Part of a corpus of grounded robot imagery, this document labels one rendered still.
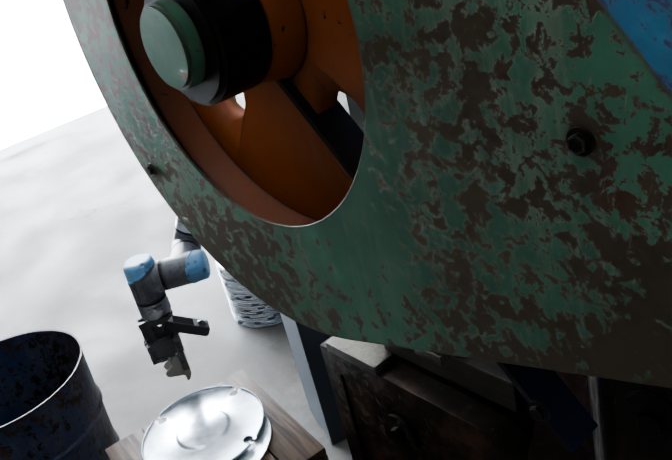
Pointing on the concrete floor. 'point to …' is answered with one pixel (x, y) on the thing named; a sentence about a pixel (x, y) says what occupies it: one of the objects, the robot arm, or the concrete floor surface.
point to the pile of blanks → (247, 304)
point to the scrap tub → (50, 400)
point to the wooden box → (301, 441)
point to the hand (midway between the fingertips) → (190, 373)
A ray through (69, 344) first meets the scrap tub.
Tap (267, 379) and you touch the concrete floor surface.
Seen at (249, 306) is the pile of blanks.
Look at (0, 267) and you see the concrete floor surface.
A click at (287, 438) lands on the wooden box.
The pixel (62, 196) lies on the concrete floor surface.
